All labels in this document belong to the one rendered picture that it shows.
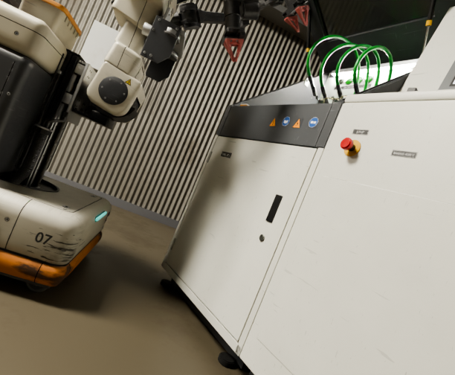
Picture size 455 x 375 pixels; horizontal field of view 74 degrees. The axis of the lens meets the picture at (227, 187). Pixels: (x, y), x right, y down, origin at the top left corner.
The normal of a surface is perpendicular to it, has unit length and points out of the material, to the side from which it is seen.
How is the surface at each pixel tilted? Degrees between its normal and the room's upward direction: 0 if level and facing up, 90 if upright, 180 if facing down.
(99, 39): 90
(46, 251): 90
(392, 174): 90
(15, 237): 90
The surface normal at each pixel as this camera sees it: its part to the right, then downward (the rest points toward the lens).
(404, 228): -0.76, -0.33
